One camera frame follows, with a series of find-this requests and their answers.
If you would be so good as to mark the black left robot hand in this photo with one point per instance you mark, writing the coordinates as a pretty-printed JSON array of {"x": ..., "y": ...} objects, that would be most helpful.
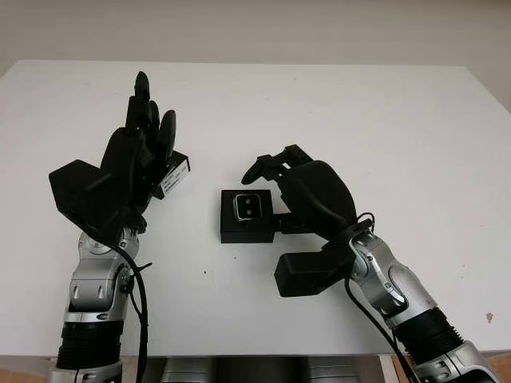
[{"x": 123, "y": 171}]

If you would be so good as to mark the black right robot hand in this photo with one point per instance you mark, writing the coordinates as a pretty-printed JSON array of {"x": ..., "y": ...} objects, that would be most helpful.
[{"x": 319, "y": 195}]

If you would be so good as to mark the small silver camera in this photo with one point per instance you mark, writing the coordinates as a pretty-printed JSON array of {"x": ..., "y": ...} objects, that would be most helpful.
[{"x": 247, "y": 206}]

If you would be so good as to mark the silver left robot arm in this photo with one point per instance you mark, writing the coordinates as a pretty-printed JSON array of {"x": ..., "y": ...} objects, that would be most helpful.
[{"x": 92, "y": 287}]

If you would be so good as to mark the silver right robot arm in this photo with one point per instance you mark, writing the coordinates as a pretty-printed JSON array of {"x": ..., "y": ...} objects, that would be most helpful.
[{"x": 399, "y": 287}]

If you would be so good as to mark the black box with label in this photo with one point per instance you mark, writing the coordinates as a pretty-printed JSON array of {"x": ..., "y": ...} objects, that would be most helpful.
[{"x": 179, "y": 165}]

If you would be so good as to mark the grey robot torso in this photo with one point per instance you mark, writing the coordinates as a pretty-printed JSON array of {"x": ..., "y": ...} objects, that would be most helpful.
[{"x": 259, "y": 371}]

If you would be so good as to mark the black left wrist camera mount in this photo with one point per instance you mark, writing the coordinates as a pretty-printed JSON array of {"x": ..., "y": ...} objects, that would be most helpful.
[{"x": 76, "y": 191}]

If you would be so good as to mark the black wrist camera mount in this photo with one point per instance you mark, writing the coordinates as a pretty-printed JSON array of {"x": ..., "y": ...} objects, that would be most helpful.
[
  {"x": 307, "y": 273},
  {"x": 76, "y": 191}
]

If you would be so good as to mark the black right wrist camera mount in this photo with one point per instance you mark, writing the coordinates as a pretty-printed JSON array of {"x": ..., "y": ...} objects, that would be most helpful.
[{"x": 307, "y": 273}]

